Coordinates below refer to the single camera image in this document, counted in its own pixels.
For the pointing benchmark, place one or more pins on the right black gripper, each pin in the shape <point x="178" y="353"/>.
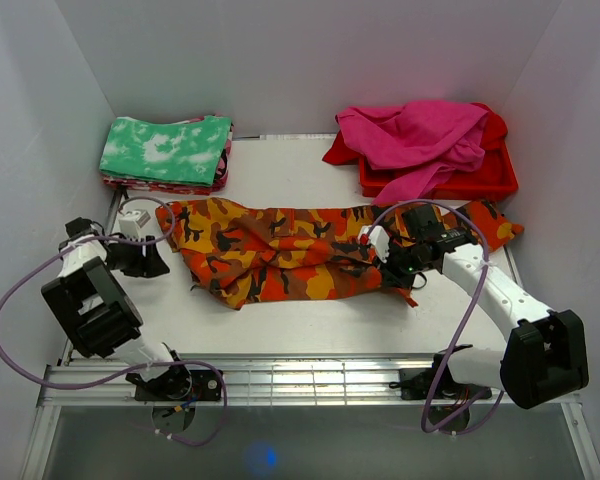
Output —
<point x="392" y="277"/>

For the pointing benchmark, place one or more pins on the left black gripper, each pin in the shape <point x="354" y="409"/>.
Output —
<point x="150" y="266"/>

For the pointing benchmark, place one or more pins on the orange camouflage trousers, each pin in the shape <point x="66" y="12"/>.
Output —
<point x="244" y="256"/>

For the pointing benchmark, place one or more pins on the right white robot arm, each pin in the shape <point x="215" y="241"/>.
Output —
<point x="545" y="356"/>

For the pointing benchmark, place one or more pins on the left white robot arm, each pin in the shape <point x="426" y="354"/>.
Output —
<point x="98" y="316"/>

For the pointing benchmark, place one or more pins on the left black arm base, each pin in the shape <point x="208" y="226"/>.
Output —
<point x="200" y="387"/>

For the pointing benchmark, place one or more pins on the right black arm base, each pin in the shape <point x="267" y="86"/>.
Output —
<point x="415" y="383"/>

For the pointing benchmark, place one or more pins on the pink patterned folded trousers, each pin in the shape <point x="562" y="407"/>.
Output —
<point x="224" y="160"/>

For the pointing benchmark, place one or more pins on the red plastic tray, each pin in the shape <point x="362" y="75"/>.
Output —
<point x="495" y="180"/>

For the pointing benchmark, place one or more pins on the red garment in tray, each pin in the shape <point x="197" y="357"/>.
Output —
<point x="495" y="125"/>

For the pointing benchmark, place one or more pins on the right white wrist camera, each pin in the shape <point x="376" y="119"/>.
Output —
<point x="377" y="239"/>

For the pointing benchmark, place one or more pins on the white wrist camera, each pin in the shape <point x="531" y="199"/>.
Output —
<point x="377" y="239"/>
<point x="132" y="224"/>

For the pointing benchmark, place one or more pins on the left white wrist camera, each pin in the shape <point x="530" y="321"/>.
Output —
<point x="132" y="224"/>

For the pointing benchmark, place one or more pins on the aluminium rail frame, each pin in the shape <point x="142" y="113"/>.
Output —
<point x="320" y="381"/>

